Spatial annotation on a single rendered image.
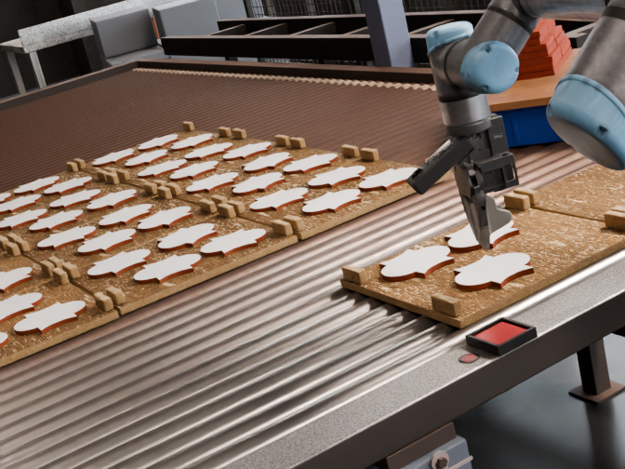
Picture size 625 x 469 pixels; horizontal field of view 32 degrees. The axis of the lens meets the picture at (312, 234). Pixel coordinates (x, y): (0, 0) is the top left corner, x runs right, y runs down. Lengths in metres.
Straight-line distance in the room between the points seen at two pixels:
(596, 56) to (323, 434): 0.63
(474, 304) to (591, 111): 0.62
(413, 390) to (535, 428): 1.72
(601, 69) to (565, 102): 0.05
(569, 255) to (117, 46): 5.49
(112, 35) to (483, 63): 5.66
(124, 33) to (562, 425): 4.60
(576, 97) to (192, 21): 5.68
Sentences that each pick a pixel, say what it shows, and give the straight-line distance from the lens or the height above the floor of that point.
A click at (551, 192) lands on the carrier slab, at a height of 0.94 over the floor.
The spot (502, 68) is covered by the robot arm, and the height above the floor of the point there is 1.31.
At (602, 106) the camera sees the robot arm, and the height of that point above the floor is 1.33.
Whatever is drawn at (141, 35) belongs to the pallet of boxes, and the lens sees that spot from 7.17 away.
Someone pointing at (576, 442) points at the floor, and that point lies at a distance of 3.21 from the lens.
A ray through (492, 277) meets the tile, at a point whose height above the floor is 0.95.
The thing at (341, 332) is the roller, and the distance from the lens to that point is 1.84.
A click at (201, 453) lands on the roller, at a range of 1.59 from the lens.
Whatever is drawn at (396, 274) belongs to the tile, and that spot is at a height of 0.95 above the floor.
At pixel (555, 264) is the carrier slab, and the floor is 0.94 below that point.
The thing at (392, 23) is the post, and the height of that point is 1.09.
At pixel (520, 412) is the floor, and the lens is 3.40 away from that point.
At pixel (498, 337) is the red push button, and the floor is 0.93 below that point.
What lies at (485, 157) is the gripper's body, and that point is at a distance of 1.77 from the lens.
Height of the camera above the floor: 1.63
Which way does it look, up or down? 18 degrees down
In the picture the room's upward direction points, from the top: 14 degrees counter-clockwise
